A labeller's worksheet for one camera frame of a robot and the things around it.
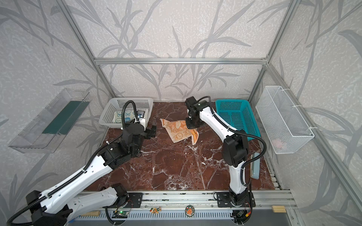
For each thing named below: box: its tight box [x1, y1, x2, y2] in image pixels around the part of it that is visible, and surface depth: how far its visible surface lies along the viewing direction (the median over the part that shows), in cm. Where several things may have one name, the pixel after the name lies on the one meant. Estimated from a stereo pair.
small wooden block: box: [271, 205, 287, 213], surface depth 72 cm
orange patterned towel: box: [159, 118, 200, 146], surface depth 101 cm
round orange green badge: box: [184, 204, 196, 218], surface depth 72 cm
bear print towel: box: [113, 109, 137, 124], surface depth 107 cm
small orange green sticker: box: [149, 206, 162, 214], surface depth 72 cm
